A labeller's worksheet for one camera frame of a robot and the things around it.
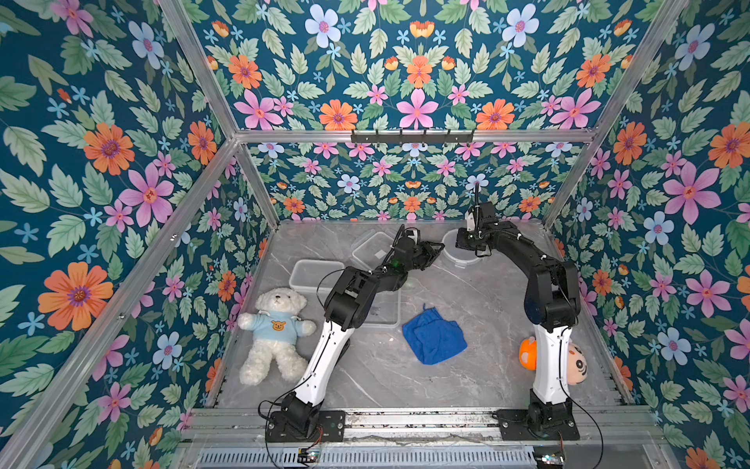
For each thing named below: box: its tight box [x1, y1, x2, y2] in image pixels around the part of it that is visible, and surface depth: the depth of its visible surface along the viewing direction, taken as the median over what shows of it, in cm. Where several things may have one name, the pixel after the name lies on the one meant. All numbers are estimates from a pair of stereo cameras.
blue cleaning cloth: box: [402, 302, 468, 366], surface depth 89 cm
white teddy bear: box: [237, 287, 317, 386], surface depth 83 cm
